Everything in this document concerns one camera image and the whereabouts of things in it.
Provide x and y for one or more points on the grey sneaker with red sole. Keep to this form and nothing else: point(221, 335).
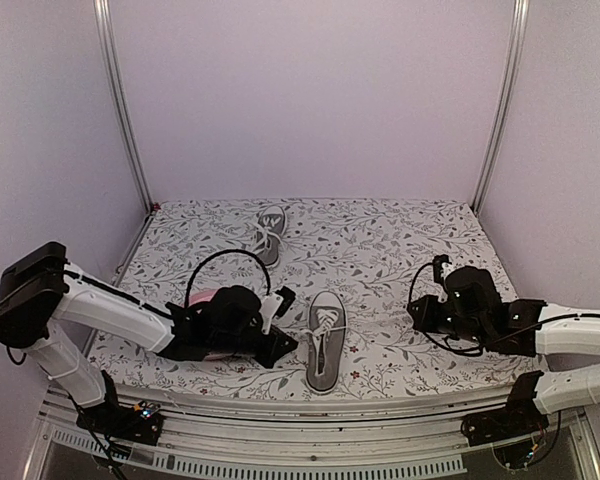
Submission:
point(270, 227)

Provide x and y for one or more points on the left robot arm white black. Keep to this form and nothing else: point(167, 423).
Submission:
point(43, 289)

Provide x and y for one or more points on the right aluminium frame post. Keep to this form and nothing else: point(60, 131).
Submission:
point(513, 57)

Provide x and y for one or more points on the floral patterned table mat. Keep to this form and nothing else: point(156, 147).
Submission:
point(353, 264)

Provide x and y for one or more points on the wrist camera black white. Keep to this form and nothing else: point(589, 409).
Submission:
point(442, 266)
point(275, 305)

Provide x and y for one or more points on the aluminium front rail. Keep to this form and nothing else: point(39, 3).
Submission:
point(211, 437)

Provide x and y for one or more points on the aluminium frame post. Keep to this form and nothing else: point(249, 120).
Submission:
point(513, 57)
point(104, 26)

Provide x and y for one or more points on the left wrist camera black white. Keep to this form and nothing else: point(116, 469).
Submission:
point(275, 305)

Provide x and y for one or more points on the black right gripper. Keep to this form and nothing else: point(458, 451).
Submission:
point(424, 319)

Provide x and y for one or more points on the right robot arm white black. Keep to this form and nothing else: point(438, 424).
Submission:
point(537, 395)

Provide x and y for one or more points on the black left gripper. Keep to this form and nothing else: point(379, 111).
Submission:
point(275, 349)

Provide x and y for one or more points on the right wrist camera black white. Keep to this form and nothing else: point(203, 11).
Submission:
point(442, 266)

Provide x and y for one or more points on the left aluminium frame post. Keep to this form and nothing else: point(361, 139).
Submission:
point(104, 26)

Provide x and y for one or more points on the pink plastic plate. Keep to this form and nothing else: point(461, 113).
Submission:
point(214, 298)

